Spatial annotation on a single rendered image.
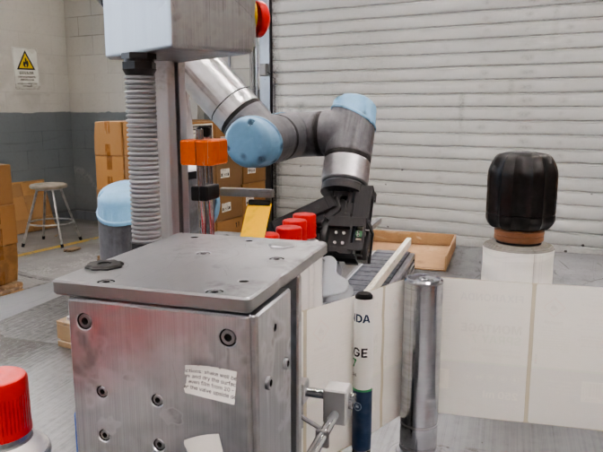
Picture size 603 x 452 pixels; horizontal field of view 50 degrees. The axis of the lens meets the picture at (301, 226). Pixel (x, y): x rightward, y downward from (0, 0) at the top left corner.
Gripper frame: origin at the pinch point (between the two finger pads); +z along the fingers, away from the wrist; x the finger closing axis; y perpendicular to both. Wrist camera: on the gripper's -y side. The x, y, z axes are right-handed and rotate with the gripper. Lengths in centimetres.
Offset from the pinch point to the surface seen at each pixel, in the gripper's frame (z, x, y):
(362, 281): -14.1, 35.4, -0.5
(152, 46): -15.5, -44.7, -7.1
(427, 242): -42, 92, 5
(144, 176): -4.3, -38.3, -8.8
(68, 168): -227, 467, -441
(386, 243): -40, 91, -7
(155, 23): -17.0, -46.1, -6.5
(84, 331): 15, -64, 7
